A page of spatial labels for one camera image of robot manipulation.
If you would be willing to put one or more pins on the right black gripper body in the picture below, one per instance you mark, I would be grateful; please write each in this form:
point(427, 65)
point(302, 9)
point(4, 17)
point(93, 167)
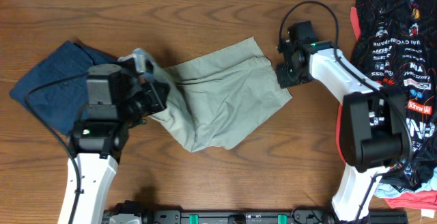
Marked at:
point(285, 74)

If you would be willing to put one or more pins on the folded navy blue shorts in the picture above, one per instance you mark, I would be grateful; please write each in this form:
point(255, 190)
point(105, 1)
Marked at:
point(57, 104)

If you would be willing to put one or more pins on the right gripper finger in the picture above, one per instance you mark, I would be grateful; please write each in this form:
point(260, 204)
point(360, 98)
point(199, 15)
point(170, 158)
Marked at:
point(286, 81)
point(283, 70)

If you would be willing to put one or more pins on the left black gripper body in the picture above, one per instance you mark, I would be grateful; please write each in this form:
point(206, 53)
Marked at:
point(158, 95)

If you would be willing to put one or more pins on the black printed cycling jersey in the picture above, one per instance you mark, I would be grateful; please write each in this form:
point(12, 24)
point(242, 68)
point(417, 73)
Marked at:
point(397, 47)

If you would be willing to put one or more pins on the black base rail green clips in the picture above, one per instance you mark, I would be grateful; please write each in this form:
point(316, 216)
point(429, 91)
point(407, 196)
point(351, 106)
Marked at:
point(134, 212)

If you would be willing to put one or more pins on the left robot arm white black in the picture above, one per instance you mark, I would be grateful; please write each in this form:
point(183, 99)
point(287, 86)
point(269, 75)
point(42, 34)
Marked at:
point(97, 146)

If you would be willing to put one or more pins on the red garment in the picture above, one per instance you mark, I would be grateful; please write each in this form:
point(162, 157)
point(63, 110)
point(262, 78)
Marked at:
point(425, 196)

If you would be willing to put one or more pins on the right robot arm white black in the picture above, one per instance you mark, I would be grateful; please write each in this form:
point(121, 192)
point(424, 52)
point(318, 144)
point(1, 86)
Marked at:
point(373, 135)

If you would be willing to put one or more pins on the khaki beige shorts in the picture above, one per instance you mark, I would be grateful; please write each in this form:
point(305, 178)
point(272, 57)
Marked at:
point(220, 98)

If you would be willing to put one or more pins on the light blue garment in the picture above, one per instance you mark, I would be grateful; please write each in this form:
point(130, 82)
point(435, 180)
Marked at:
point(389, 188)

